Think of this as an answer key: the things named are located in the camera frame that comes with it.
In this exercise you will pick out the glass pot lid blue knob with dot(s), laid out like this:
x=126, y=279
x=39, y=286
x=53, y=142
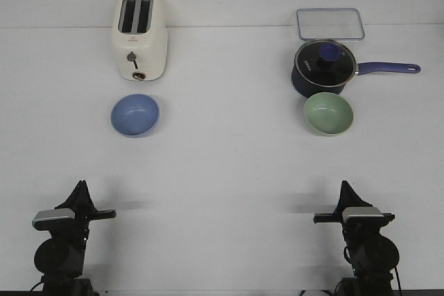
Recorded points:
x=325, y=63

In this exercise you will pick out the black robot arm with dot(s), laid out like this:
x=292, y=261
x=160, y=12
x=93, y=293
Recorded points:
x=373, y=257
x=61, y=258

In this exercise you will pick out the white two-slot toaster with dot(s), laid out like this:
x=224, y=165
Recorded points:
x=140, y=39

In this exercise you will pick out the dark blue saucepan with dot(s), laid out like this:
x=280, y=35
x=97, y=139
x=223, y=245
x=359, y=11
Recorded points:
x=307, y=89

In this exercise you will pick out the green bowl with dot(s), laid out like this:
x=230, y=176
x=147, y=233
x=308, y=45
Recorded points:
x=328, y=114

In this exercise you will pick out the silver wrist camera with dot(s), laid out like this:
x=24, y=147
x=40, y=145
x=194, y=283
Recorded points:
x=48, y=219
x=366, y=217

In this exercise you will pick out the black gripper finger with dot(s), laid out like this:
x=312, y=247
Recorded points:
x=87, y=201
x=74, y=200
x=343, y=198
x=354, y=200

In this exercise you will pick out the blue bowl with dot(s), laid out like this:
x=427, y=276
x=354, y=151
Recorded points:
x=135, y=115

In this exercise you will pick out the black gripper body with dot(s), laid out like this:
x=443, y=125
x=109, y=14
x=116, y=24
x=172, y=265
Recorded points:
x=352, y=234
x=78, y=229

